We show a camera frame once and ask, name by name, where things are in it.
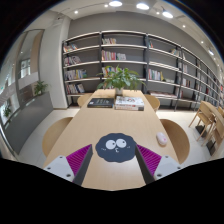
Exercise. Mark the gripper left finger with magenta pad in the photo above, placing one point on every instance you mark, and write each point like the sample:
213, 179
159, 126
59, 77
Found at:
73, 167

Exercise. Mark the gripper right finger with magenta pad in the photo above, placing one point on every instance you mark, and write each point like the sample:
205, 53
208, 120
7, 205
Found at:
153, 166

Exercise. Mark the dark cartoon face mouse pad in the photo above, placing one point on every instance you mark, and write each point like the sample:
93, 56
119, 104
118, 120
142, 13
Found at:
116, 147

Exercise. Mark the wooden chair near right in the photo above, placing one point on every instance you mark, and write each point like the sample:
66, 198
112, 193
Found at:
179, 139

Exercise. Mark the wooden chair near left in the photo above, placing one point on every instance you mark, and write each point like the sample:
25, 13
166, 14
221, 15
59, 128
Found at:
52, 137

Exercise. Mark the wooden chair far right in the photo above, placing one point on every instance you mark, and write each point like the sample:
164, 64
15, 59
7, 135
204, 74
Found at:
152, 102

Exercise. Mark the white illustrated book stack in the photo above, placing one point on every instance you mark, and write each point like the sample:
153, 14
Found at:
129, 103

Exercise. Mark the grey low cabinet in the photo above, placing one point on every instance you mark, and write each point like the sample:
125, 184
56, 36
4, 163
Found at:
21, 127

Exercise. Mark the black book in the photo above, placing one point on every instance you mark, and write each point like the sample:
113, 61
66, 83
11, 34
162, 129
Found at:
101, 103

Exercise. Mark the wooden chair far left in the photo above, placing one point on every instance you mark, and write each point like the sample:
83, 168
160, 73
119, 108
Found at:
82, 99

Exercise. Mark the wooden side chair right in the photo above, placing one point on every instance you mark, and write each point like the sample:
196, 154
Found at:
206, 116

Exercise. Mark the potted plant on cabinet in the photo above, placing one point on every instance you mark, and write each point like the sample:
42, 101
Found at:
40, 87

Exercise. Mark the green potted plant on table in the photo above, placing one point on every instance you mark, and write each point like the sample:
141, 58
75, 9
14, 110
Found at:
120, 79

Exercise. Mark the large grey bookshelf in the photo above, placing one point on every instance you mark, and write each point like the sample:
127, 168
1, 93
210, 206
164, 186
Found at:
177, 76

